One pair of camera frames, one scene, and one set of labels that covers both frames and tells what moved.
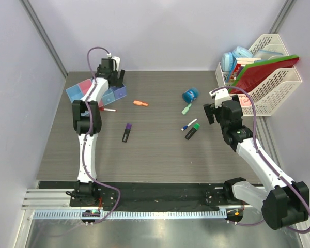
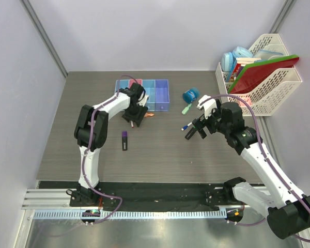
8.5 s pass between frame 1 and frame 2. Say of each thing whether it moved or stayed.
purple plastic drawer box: moved
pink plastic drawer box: moved
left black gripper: moved
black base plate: stayed
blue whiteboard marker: stayed
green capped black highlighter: stayed
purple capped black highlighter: moved
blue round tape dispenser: stayed
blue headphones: stayed
